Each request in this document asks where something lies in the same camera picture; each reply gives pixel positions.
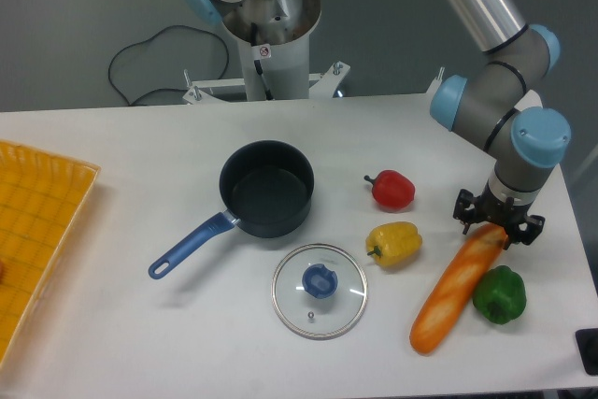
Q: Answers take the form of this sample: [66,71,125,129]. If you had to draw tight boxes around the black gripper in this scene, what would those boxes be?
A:
[453,189,545,249]

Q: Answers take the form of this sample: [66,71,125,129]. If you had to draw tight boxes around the long orange bread loaf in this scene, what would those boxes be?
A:
[409,224,506,355]

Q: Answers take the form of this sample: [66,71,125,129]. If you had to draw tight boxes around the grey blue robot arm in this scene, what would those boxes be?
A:
[185,0,571,245]

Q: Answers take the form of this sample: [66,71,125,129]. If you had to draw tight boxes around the green bell pepper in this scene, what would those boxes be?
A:
[472,265,527,325]

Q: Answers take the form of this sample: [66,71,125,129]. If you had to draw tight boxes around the yellow bell pepper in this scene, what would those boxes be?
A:
[365,221,422,267]

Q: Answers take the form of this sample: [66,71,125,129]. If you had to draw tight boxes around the red bell pepper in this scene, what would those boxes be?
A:
[363,170,416,211]

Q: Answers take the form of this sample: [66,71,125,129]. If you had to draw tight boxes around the black device at table edge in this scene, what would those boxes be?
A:
[575,328,598,376]

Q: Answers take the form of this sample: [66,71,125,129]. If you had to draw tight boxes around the glass lid with blue knob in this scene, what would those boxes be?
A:
[271,243,368,340]

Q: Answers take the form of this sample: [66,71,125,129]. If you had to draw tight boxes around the yellow woven basket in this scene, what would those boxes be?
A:
[1,140,101,362]

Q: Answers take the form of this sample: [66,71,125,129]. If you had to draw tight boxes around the dark saucepan with blue handle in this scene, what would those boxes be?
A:
[149,140,315,279]

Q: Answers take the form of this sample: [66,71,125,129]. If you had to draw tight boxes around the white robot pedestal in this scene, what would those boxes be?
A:
[181,0,351,105]

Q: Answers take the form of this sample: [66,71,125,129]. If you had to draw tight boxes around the black cable on floor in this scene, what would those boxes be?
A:
[107,24,230,107]

